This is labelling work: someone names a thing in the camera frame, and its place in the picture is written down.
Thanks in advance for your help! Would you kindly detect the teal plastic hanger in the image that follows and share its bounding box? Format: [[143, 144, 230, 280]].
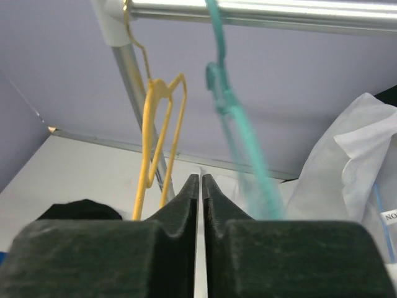
[[205, 1, 284, 220]]

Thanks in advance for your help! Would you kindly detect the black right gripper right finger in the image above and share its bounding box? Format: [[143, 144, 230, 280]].
[[202, 174, 396, 297]]

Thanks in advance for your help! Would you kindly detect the black hanging shirt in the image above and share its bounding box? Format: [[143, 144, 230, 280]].
[[374, 85, 397, 107]]

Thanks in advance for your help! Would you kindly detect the white shirt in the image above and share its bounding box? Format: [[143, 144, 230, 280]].
[[198, 92, 397, 264]]

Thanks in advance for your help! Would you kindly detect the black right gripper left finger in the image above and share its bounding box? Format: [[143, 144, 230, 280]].
[[1, 174, 199, 297]]

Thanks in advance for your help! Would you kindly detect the silver clothes rack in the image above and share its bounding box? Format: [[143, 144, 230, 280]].
[[92, 1, 396, 178]]

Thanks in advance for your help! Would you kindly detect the black garment on table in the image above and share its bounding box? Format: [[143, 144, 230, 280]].
[[37, 199, 122, 220]]

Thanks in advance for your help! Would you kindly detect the yellow velvet hanger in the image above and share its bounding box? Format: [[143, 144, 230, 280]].
[[121, 0, 188, 221]]

